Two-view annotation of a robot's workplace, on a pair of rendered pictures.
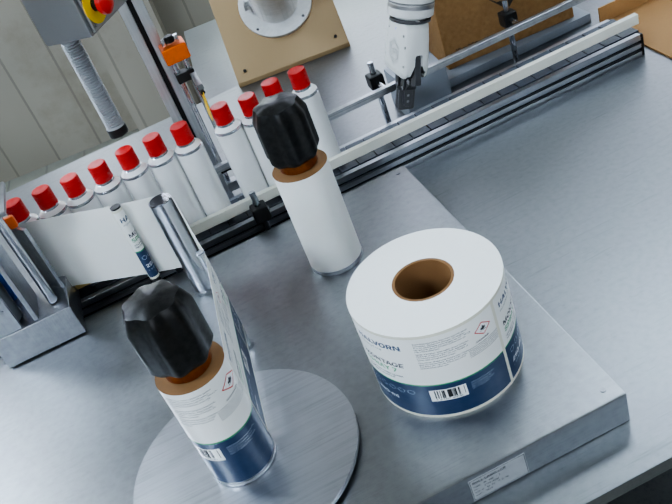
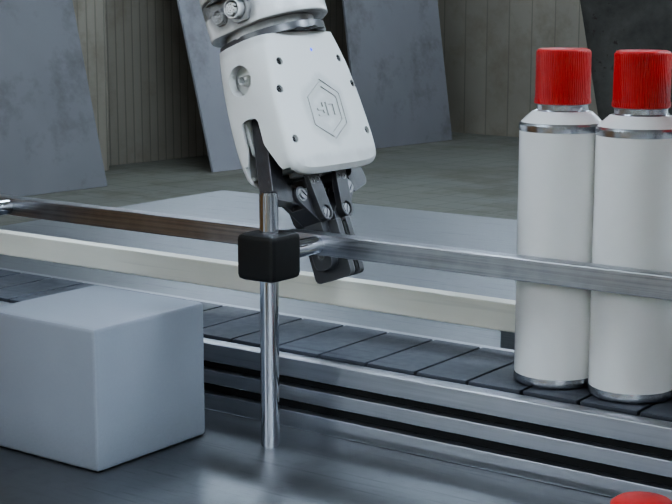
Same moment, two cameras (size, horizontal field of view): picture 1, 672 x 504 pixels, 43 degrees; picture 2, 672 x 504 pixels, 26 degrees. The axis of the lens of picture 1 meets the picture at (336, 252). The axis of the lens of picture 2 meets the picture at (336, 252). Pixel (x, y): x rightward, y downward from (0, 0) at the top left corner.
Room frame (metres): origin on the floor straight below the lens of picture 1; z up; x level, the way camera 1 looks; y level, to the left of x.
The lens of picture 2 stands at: (2.15, 0.45, 1.12)
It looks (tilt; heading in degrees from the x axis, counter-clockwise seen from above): 10 degrees down; 223
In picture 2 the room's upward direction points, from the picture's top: straight up
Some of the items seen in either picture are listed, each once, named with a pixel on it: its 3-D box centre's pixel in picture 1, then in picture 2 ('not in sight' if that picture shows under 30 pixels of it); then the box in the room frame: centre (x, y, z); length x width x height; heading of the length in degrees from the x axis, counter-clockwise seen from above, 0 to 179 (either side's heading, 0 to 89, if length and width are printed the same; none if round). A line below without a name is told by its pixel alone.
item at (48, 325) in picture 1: (7, 274); not in sight; (1.25, 0.52, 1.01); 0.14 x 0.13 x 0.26; 97
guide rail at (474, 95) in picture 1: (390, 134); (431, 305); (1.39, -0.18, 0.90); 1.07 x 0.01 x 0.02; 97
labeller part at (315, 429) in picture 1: (245, 460); not in sight; (0.78, 0.21, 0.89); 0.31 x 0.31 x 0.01
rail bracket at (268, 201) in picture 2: (385, 102); (288, 315); (1.51, -0.20, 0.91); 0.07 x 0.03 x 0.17; 7
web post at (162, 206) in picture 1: (183, 245); not in sight; (1.19, 0.23, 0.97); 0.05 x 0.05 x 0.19
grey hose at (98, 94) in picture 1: (92, 83); not in sight; (1.47, 0.29, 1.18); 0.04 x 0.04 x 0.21
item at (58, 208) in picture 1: (68, 235); not in sight; (1.35, 0.43, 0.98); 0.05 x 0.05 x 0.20
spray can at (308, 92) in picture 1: (313, 118); (559, 217); (1.42, -0.05, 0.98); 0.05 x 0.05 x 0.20
